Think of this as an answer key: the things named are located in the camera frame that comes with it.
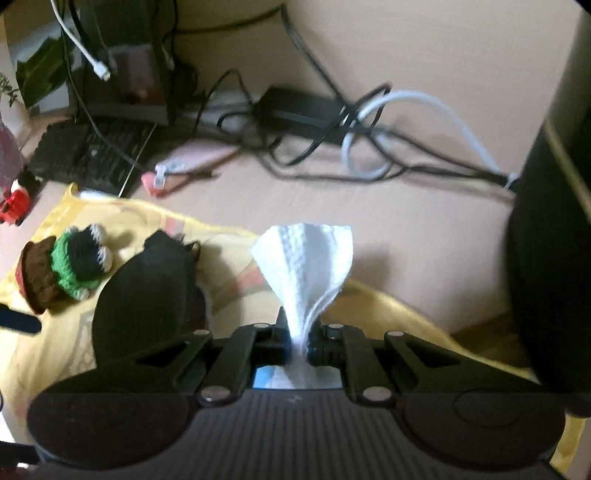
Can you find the red star crochet container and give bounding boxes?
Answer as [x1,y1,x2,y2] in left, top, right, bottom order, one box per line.
[15,223,114,314]

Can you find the white wipe cloth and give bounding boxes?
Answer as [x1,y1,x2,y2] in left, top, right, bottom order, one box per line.
[250,223,353,370]

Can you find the blue white tissue pack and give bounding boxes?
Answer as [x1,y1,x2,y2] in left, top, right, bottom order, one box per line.
[253,365,342,390]

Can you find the yellow printed cloth mat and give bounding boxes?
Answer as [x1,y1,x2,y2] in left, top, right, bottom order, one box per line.
[0,182,588,476]

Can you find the red toy figure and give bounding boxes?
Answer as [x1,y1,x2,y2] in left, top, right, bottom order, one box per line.
[0,166,42,226]

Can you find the black keyboard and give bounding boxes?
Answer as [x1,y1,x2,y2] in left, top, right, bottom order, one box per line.
[29,117,157,197]

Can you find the pink tube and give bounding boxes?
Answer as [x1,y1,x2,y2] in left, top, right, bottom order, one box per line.
[141,139,239,198]

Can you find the black round humidifier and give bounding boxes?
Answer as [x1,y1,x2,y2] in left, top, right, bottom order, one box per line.
[506,1,590,403]

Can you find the black power adapter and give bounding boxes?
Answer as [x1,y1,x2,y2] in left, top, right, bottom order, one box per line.
[253,86,351,145]

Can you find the green plant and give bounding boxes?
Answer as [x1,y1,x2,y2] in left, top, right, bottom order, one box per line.
[5,36,75,117]

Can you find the black computer monitor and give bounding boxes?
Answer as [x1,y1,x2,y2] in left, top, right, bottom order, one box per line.
[65,1,176,125]

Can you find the black tangled cable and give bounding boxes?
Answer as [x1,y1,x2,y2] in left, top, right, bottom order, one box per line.
[59,0,514,190]

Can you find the white usb cable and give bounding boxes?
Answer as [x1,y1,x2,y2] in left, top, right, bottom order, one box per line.
[48,0,113,83]

